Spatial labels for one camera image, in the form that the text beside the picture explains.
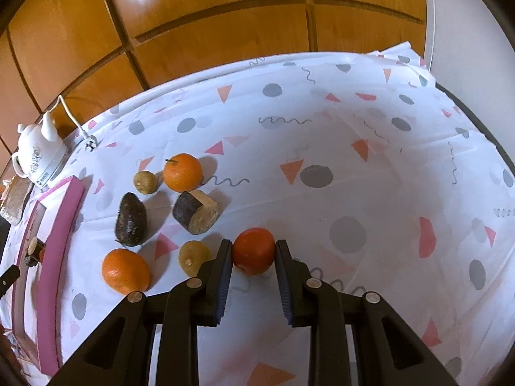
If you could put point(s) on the small dark item in box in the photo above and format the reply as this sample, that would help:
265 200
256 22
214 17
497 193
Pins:
34 251

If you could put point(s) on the patterned white tablecloth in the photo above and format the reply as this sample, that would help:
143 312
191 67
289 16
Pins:
305 193

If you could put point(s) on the small yellow-green fruit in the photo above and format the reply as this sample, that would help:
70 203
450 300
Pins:
193 257
145 183

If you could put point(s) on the pink box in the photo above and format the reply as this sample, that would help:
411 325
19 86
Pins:
48 265

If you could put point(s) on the red tomato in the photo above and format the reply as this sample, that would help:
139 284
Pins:
254 250

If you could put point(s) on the brown woven item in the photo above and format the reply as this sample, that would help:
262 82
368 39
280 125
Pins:
16 201

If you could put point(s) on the cut wooden log piece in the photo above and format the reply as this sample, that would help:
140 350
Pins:
196 212

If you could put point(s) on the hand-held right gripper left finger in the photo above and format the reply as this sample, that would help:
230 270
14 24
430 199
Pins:
223 285

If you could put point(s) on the orange with stem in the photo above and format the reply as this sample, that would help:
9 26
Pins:
182 172

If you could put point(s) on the white electric kettle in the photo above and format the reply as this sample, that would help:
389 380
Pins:
38 153

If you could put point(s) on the dark purple avocado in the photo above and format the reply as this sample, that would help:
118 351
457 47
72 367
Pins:
130 220

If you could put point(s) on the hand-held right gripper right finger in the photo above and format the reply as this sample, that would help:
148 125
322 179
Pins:
284 285

